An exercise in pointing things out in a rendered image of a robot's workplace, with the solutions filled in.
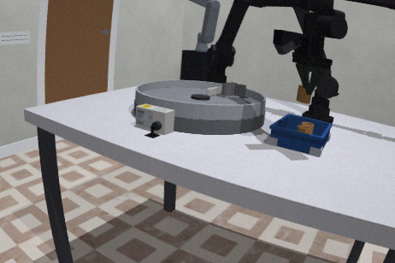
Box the bronze bushing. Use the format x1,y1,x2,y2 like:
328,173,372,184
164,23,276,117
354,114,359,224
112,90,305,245
302,122,314,135
296,85,311,103
298,126,310,134

